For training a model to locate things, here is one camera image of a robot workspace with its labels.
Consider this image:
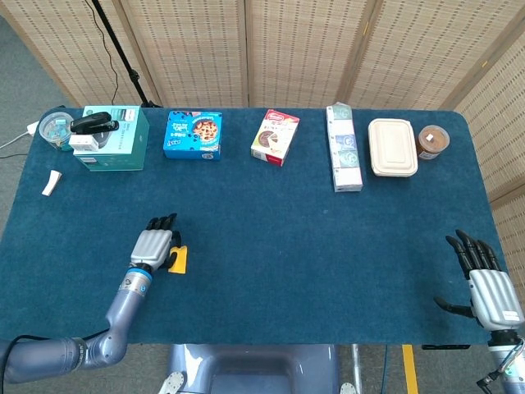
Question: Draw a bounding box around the black stapler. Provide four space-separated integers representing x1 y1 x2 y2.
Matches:
70 112 121 135

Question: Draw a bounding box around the metal table leg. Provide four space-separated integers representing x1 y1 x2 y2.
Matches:
350 344 364 394

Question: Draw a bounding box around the small yellow object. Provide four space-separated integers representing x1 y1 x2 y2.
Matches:
167 245 189 274

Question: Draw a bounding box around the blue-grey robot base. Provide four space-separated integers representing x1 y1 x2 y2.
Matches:
157 343 362 394

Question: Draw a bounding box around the beige lidded food container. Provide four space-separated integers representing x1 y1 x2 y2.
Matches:
367 117 419 178

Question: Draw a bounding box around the blue felt table cover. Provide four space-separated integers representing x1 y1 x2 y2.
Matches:
0 107 508 346

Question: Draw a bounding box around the blue cookie box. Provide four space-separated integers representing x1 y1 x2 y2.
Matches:
162 110 223 162

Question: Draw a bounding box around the black tripod stand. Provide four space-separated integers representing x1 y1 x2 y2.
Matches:
90 0 163 108

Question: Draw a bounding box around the white power plug with cable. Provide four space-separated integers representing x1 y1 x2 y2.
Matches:
0 120 40 151

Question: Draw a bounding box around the white red cake mix box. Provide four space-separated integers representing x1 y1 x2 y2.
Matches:
250 108 300 167

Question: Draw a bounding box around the thin black hanging cable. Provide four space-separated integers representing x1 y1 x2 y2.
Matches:
84 0 121 107

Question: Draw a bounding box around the yellow floor tape strip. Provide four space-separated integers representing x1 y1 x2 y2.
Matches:
401 344 419 394

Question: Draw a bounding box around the small white box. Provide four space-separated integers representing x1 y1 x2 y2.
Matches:
68 134 100 153

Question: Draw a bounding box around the clear tub of clips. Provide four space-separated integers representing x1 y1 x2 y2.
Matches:
39 111 75 152

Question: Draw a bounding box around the long white tissue pack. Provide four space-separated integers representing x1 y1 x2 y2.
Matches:
326 102 364 194

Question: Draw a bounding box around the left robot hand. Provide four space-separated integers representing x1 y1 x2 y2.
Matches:
129 213 184 272

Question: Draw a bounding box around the teal Philips box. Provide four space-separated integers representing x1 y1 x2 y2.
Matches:
72 105 150 172

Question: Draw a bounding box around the white curved paper strip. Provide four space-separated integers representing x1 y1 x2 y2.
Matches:
41 170 63 197

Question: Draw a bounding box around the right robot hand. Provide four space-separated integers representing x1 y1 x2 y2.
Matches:
433 228 525 332

